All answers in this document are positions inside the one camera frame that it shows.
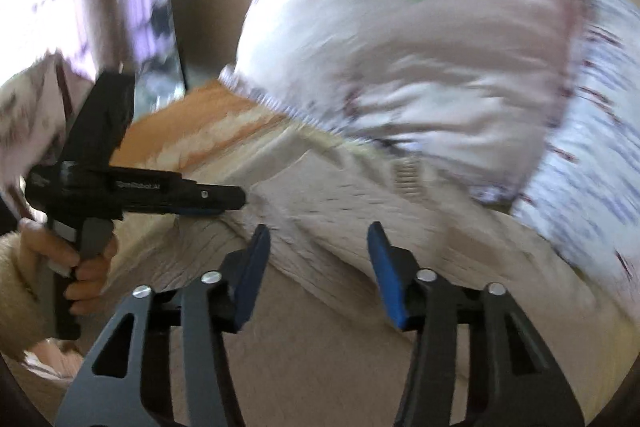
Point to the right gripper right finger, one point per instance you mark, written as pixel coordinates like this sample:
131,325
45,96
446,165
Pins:
514,378

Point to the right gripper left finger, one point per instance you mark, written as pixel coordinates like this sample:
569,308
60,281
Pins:
125,379

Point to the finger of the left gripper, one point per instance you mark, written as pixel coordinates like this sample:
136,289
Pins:
210,197

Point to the beige cable knit sweater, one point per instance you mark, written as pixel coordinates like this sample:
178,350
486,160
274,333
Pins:
319,350

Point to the person's left hand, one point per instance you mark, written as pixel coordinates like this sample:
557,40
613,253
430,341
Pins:
38,244

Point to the yellow orange patterned bedsheet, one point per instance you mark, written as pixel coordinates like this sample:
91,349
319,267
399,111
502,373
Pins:
185,133

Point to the white blue patterned pillow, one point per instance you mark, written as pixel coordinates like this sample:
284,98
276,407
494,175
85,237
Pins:
584,196

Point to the pink floral pillow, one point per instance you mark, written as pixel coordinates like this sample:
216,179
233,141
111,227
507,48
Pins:
472,85

